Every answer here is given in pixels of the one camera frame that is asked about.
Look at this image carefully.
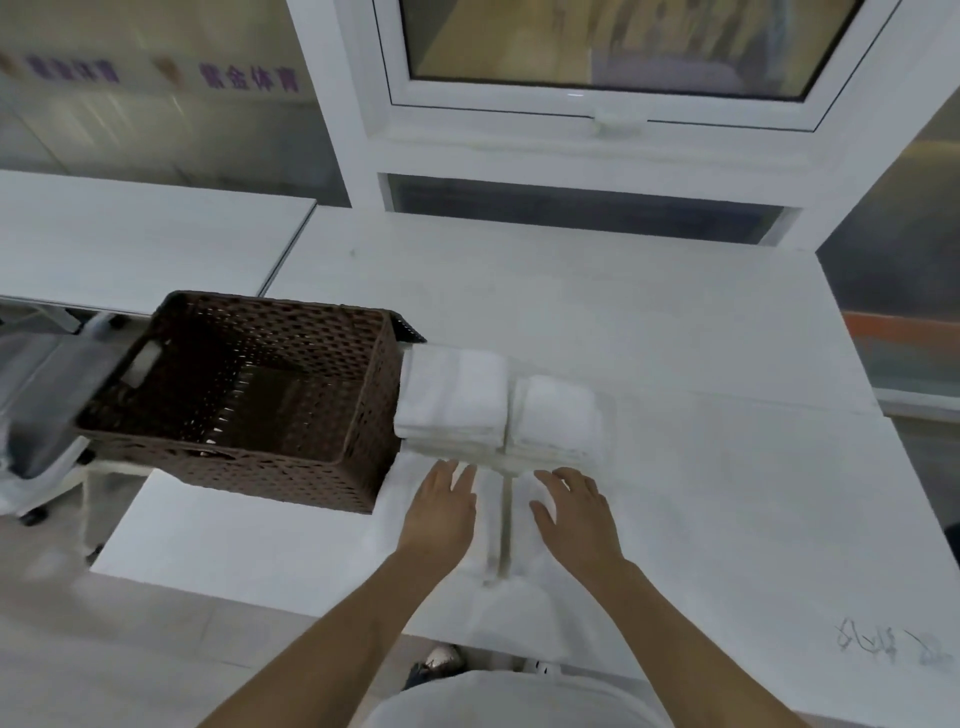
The person's white shirt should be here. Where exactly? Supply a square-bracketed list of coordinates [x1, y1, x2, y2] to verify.
[363, 669, 674, 728]

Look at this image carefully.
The person's right hand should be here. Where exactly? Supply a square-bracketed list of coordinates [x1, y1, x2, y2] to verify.
[529, 467, 629, 580]

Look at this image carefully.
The folded white towel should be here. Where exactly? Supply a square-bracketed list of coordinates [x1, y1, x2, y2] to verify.
[393, 345, 513, 445]
[507, 373, 610, 460]

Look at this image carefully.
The frosted strip with purple print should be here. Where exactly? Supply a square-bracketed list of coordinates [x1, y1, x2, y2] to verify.
[0, 45, 310, 100]

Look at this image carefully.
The person's right forearm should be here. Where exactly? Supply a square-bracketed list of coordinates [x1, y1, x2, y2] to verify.
[579, 557, 813, 728]

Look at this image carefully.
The white towel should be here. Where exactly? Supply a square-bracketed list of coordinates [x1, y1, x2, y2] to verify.
[393, 345, 513, 445]
[372, 442, 655, 687]
[507, 373, 610, 460]

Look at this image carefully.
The white window handle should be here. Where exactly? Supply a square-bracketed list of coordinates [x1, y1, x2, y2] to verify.
[594, 108, 647, 138]

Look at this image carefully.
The brown woven plastic basket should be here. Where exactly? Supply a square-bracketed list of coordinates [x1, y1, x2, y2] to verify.
[75, 290, 429, 516]

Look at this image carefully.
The person's left hand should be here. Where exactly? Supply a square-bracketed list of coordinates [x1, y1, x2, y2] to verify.
[396, 459, 479, 561]

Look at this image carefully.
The person's left forearm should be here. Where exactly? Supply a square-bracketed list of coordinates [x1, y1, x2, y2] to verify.
[196, 543, 456, 728]

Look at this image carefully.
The orange board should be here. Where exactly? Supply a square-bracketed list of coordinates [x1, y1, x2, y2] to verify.
[843, 311, 960, 355]

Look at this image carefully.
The grey office chair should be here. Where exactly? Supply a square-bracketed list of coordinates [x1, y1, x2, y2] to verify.
[0, 313, 130, 528]

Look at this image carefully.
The white window frame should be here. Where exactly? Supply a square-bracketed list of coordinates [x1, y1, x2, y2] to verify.
[287, 0, 903, 253]

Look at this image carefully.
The white desk with metal legs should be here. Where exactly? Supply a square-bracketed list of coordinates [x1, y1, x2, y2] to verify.
[0, 169, 319, 336]

